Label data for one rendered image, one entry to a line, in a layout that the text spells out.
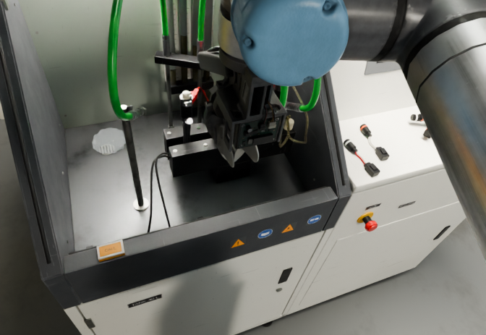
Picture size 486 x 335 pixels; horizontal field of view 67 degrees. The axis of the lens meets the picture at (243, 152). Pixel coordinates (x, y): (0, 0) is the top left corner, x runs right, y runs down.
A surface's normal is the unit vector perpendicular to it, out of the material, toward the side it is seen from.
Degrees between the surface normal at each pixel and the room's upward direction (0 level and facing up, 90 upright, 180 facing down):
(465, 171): 86
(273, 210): 0
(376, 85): 76
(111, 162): 0
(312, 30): 90
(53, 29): 90
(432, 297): 0
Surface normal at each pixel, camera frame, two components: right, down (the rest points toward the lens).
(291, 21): 0.10, 0.75
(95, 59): 0.35, 0.72
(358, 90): 0.36, 0.54
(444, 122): -0.98, -0.04
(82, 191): 0.10, -0.67
